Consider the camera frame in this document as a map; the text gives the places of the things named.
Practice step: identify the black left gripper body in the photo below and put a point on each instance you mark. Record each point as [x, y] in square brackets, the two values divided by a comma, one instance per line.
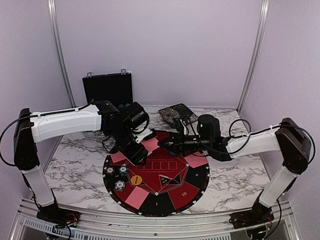
[134, 155]

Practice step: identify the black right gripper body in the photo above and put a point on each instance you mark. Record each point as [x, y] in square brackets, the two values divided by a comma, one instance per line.
[183, 145]

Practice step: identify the red card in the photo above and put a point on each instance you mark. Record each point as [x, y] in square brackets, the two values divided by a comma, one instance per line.
[151, 143]

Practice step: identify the red playing card deck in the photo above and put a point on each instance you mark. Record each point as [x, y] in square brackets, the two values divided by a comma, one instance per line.
[149, 149]

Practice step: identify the red cards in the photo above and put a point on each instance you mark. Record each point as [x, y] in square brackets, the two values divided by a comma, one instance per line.
[196, 161]
[137, 197]
[117, 157]

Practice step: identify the green 50 chips seat three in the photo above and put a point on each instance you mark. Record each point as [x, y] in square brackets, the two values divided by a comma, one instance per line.
[123, 170]

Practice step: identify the orange big blind button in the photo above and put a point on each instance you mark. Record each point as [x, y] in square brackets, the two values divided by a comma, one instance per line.
[136, 180]

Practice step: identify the grey 10 chips seat two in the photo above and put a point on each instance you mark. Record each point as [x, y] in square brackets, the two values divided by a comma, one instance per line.
[119, 186]

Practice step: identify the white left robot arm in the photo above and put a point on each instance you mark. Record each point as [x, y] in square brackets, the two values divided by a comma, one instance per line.
[121, 123]

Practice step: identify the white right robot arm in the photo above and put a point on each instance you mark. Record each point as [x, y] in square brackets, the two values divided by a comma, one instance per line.
[296, 145]

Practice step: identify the black floral square plate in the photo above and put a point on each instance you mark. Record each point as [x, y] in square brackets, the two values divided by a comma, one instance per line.
[178, 111]

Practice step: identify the round red black poker mat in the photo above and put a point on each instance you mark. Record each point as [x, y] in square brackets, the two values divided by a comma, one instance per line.
[173, 185]

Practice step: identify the black poker chip case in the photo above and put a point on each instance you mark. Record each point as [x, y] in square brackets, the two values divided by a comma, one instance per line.
[116, 88]

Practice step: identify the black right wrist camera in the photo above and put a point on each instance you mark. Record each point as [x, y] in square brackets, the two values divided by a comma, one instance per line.
[208, 128]

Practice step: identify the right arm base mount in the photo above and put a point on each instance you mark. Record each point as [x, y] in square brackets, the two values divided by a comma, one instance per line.
[249, 218]

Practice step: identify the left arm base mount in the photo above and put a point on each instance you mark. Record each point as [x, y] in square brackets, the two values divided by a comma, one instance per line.
[63, 218]

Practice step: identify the aluminium front rail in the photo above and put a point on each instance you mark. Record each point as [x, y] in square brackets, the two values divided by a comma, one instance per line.
[104, 225]

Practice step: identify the right aluminium corner post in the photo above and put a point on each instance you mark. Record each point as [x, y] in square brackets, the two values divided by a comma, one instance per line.
[260, 33]

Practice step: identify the aluminium corner post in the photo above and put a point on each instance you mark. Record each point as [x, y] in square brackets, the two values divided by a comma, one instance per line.
[59, 50]
[260, 33]

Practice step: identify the left aluminium corner post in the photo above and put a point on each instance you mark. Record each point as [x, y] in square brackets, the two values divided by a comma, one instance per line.
[59, 50]

